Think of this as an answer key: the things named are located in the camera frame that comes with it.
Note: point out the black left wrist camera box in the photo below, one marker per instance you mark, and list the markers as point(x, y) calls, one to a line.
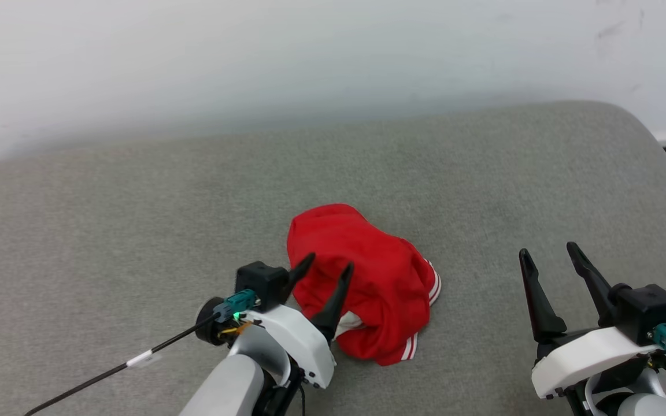
point(261, 283)

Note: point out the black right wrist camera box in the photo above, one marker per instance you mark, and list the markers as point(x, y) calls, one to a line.
point(648, 309)

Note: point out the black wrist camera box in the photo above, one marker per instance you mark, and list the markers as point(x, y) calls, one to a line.
point(261, 283)
point(648, 309)

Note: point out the red basketball jersey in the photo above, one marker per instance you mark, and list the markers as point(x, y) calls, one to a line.
point(367, 266)

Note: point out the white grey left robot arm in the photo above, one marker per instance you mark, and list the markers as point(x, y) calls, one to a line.
point(229, 387)

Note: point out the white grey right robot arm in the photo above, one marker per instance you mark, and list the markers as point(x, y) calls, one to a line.
point(639, 404)

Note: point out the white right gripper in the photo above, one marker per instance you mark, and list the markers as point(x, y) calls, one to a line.
point(587, 355)

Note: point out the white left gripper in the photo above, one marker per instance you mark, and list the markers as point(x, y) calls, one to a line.
point(304, 341)

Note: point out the grey fabric sofa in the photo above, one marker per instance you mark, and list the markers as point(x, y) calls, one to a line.
point(136, 231)

